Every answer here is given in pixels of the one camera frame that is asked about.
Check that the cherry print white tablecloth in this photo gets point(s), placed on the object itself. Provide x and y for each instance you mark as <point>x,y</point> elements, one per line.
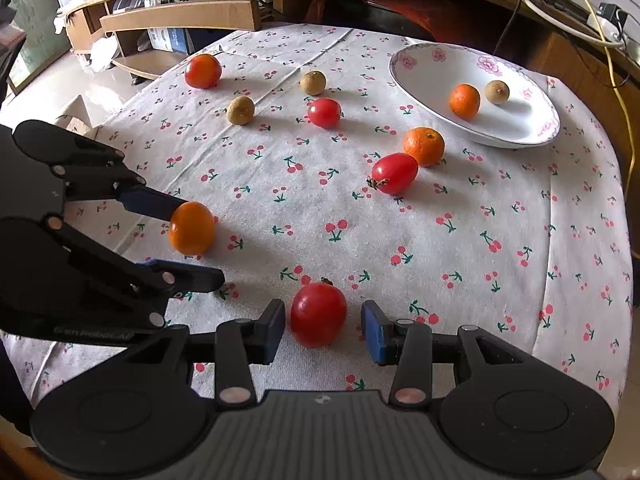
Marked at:
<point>531,245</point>

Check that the blue white box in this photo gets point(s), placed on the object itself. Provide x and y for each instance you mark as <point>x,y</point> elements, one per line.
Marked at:
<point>169,39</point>

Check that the red oval tomato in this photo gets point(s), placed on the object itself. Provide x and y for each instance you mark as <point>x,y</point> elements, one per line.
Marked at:
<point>318,314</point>

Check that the large red tomato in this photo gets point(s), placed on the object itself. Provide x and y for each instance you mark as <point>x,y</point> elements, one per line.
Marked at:
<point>203,72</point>

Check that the orange mandarin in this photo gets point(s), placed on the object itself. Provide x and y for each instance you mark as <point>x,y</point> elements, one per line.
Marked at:
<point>425,145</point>

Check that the red tomato with stem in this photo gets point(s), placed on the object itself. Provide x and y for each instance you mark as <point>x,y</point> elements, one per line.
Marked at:
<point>393,173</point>

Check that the white floral plate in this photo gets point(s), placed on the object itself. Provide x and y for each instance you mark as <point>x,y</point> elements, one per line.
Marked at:
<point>429,72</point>

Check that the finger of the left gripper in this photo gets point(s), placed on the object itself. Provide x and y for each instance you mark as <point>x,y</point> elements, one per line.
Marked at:
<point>164,279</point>
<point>91,170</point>

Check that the orange round fruit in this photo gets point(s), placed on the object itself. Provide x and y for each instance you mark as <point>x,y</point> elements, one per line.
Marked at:
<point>192,229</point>

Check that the small red cherry tomato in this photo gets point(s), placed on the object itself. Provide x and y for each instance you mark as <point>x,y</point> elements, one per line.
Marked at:
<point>324,113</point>

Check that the small orange kumquat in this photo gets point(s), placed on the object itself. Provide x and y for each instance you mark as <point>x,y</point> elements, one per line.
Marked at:
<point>464,101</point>

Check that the white power strip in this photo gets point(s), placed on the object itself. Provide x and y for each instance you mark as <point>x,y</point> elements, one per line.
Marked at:
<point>607,28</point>

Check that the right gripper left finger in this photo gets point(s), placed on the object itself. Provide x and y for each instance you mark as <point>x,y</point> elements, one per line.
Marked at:
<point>241,342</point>

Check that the brown longan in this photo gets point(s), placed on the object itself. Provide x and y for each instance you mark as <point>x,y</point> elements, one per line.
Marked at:
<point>497,92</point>
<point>241,111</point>
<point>313,83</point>

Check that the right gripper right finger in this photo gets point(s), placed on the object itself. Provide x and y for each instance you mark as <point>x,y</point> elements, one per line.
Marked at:
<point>404,344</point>

